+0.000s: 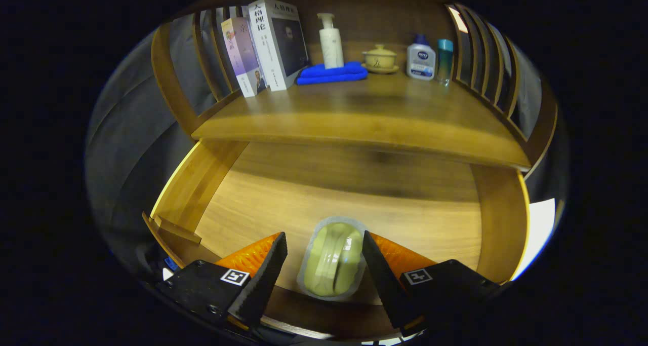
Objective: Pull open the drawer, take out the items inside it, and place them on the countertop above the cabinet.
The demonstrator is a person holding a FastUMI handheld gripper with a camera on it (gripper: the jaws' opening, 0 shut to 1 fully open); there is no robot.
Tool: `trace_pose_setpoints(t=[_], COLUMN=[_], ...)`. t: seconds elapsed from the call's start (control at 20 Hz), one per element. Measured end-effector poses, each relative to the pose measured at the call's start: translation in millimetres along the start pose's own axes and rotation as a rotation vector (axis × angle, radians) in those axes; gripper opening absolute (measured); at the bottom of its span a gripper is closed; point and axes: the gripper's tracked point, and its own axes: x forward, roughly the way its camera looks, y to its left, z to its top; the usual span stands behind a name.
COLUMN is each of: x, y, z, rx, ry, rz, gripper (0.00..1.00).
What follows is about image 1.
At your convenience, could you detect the thin white book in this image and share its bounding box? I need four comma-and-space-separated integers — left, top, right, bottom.
230, 6, 261, 48

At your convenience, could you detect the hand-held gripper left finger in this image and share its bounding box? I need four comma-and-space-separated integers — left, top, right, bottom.
155, 232, 288, 332

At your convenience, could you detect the wooden countertop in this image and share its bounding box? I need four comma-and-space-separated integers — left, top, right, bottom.
191, 72, 532, 170

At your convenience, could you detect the blue folded cloth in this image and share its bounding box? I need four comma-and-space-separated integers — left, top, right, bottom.
296, 61, 369, 86

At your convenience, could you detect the teal slim bottle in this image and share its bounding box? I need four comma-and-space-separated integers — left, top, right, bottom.
437, 39, 455, 87

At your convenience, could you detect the white lotion bottle blue cap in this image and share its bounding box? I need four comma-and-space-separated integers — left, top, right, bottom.
406, 34, 436, 81

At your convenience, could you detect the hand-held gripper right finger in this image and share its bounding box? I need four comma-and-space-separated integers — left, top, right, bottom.
361, 230, 503, 337

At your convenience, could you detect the green item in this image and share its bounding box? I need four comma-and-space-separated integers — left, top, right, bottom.
296, 216, 369, 302

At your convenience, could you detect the white pump bottle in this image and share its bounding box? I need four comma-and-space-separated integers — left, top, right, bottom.
317, 13, 345, 69

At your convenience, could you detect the thick white book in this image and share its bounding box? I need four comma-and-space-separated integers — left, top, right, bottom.
248, 0, 310, 92

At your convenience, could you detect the yellow lidded teacup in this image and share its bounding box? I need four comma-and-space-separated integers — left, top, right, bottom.
361, 44, 400, 74

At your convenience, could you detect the purple book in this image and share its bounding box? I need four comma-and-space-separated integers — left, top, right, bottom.
221, 17, 268, 98

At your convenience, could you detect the wooden drawer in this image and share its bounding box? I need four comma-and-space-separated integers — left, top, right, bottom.
142, 139, 531, 339

